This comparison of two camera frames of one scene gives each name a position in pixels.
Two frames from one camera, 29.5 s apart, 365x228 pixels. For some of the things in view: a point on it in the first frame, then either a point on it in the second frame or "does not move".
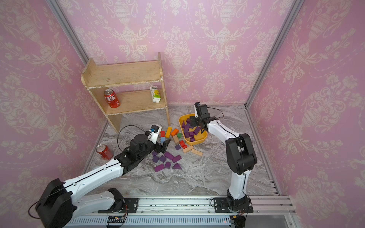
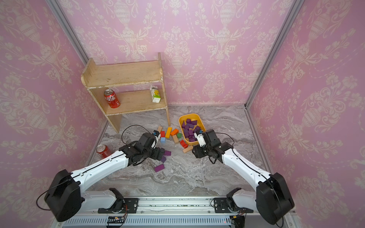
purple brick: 196,130 does not move
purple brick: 159,167 does not move
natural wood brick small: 188,148 does not move
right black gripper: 193,121 to 197,153
